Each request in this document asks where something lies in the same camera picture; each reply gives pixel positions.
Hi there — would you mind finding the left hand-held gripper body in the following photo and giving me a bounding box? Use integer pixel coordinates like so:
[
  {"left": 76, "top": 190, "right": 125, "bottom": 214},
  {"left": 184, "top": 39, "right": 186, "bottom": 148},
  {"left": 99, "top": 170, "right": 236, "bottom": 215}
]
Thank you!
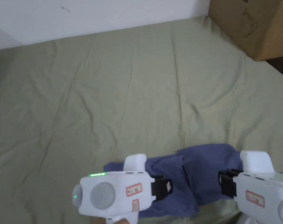
[{"left": 73, "top": 153, "right": 173, "bottom": 224}]

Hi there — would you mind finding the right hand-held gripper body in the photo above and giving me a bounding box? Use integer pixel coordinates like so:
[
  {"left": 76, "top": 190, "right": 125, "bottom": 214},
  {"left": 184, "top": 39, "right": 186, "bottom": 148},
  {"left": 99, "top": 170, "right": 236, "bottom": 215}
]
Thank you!
[{"left": 218, "top": 150, "right": 283, "bottom": 224}]

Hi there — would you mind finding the dark blue shirt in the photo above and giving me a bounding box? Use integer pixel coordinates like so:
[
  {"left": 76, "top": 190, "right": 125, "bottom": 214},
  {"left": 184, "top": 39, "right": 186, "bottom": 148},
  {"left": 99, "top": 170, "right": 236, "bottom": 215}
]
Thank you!
[{"left": 103, "top": 143, "right": 242, "bottom": 218}]

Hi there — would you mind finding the person's left hand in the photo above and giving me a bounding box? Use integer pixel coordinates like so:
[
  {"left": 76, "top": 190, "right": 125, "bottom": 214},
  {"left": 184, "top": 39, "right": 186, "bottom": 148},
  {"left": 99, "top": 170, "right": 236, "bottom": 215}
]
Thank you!
[{"left": 90, "top": 216, "right": 132, "bottom": 224}]

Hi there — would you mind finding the bed with pale green sheet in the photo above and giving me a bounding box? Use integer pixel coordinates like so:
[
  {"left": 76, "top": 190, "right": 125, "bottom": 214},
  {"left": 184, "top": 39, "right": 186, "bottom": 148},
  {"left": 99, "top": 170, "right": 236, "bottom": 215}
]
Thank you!
[{"left": 0, "top": 16, "right": 283, "bottom": 224}]

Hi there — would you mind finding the brown cardboard carton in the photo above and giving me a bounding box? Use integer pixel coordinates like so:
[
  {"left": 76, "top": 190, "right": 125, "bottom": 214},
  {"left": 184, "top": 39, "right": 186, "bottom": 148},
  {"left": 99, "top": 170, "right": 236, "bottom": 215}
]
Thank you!
[{"left": 208, "top": 0, "right": 283, "bottom": 62}]

